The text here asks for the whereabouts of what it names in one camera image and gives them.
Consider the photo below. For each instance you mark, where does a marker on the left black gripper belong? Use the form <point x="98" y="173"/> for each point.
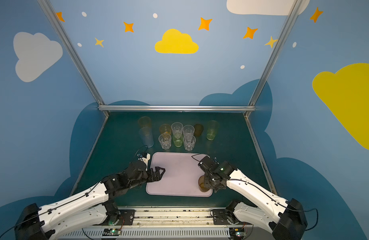
<point x="150" y="174"/>

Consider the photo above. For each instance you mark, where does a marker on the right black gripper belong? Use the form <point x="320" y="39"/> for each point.
<point x="209" y="181"/>

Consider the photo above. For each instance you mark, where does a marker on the dark amber dimpled glass front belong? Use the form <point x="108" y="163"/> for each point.
<point x="201" y="183"/>

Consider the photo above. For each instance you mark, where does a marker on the dark amber dimpled glass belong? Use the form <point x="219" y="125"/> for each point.
<point x="201" y="183"/>
<point x="199" y="128"/>

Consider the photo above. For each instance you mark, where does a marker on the lilac plastic tray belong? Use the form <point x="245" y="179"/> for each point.
<point x="181" y="177"/>

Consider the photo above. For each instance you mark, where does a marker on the clear faceted glass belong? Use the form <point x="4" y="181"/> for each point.
<point x="165" y="141"/>
<point x="189" y="142"/>

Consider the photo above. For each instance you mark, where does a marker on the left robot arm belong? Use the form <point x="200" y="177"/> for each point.
<point x="92" y="206"/>

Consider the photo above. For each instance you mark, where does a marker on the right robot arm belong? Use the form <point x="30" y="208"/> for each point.
<point x="284" y="219"/>

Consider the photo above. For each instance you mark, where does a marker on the small green glass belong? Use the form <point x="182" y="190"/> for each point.
<point x="177" y="139"/>

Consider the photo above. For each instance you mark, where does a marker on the tall blue frosted glass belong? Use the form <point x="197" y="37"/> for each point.
<point x="146" y="136"/>

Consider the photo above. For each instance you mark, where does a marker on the short orange glass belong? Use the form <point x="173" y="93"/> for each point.
<point x="165" y="129"/>

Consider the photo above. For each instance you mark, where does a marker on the tall green glass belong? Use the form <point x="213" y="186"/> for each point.
<point x="212" y="129"/>

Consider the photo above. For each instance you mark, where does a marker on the dark amber dimpled glass back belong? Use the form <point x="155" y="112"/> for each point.
<point x="199" y="128"/>

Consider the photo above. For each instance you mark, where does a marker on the clear glass back left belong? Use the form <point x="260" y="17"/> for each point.
<point x="176" y="128"/>

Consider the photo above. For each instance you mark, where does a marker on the clear glass back right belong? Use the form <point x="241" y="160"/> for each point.
<point x="188" y="130"/>

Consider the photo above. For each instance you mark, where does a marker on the tall amber glass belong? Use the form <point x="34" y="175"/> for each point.
<point x="144" y="122"/>

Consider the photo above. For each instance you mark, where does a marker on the right controller board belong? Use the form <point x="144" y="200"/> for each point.
<point x="237" y="233"/>

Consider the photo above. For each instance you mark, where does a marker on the controller board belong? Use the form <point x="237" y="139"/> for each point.
<point x="237" y="233"/>
<point x="112" y="233"/>

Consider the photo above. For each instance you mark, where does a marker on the left controller board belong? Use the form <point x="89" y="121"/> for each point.
<point x="112" y="233"/>

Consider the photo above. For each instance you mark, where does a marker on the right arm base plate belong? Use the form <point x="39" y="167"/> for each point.
<point x="223" y="217"/>

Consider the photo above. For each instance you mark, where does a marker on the aluminium mounting rail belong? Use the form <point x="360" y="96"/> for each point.
<point x="179" y="218"/>

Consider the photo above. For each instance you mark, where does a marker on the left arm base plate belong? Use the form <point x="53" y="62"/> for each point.
<point x="123" y="217"/>

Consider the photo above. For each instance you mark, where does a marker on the right aluminium frame post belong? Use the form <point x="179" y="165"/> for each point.
<point x="284" y="33"/>

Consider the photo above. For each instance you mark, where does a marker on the aluminium frame post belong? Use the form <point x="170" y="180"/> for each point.
<point x="284" y="33"/>
<point x="57" y="25"/>

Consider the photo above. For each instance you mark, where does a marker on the back horizontal aluminium frame bar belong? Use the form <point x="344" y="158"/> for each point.
<point x="131" y="108"/>

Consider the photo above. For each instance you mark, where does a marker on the left aluminium frame post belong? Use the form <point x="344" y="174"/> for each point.
<point x="57" y="25"/>

